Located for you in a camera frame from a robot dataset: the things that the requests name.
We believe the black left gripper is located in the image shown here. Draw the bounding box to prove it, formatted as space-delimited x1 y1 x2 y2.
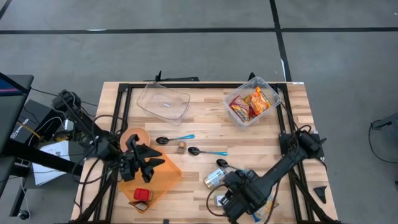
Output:
119 133 166 184

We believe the blue yellow snack packet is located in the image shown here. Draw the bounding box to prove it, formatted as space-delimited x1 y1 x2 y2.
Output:
252 198 280 223

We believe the yellow red ramen packet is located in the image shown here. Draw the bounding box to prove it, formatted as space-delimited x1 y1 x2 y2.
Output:
229 95 251 123

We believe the orange noodle packet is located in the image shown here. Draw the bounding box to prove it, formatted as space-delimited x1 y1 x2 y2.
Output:
248 86 272 116

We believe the orange translucent plastic container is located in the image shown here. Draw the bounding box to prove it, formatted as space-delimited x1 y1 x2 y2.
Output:
118 146 184 215

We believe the gold lidded labelled jar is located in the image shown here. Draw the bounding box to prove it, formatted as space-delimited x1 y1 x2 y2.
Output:
203 167 228 190

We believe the peach plastic bowl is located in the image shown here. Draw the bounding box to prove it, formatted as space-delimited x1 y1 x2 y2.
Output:
119 126 152 154

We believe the clear empty plastic container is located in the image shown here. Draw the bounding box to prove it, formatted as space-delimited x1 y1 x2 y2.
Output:
136 80 192 127

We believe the clear plastic square container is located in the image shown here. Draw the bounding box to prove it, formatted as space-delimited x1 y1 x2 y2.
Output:
223 76 282 128

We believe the white paper sheet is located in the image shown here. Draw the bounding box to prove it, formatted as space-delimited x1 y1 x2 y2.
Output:
32 139 72 187

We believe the black computer box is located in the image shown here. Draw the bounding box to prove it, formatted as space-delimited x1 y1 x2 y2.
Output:
9 98 65 146

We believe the black desk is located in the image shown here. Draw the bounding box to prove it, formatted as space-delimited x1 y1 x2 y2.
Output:
0 73 84 218

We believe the grey furniture base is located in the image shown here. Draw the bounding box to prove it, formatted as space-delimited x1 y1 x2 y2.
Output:
370 111 398 131

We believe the monitor screen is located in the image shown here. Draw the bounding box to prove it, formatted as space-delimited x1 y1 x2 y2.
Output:
0 73 24 97

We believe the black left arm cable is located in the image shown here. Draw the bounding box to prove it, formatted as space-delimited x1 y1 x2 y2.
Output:
92 114 126 141

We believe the black metal table frame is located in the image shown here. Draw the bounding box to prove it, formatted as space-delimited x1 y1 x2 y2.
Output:
70 81 341 224

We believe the black floor cable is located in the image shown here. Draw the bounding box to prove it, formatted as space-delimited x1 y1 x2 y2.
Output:
368 119 398 165

